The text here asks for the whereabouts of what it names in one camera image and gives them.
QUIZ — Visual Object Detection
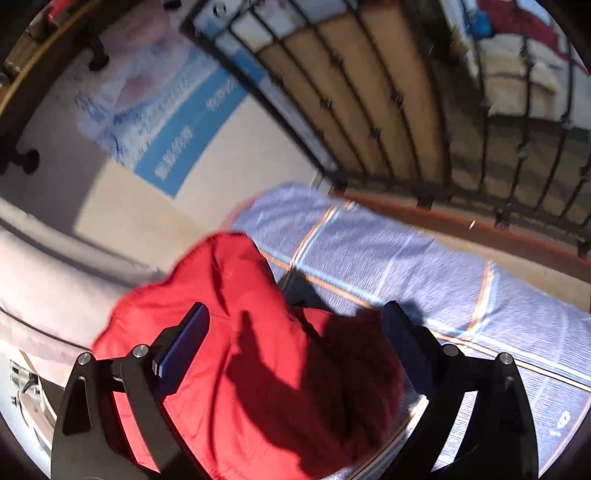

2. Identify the wooden wall shelf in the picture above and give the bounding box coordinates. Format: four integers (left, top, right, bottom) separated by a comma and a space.
1, 1, 107, 175

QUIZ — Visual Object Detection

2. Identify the red puffer jacket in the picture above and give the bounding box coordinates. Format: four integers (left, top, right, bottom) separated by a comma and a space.
93, 233, 404, 479

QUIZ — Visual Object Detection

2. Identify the white curtain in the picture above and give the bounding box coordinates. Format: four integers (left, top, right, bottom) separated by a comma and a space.
1, 200, 164, 365

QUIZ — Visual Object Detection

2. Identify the white sofa bed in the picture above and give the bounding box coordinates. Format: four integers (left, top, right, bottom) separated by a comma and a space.
441, 1, 590, 130

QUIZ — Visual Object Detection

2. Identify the black iron railing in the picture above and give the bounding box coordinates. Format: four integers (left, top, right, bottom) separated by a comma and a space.
181, 1, 590, 258

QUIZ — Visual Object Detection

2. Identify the dark red cushion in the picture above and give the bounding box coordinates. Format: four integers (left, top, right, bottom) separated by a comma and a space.
476, 0, 590, 76

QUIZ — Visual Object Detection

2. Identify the blue plaid bed sheet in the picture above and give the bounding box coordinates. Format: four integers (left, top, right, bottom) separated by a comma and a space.
228, 184, 590, 479

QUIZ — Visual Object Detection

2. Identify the blue white wall poster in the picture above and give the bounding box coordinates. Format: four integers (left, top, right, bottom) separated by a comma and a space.
72, 21, 246, 197

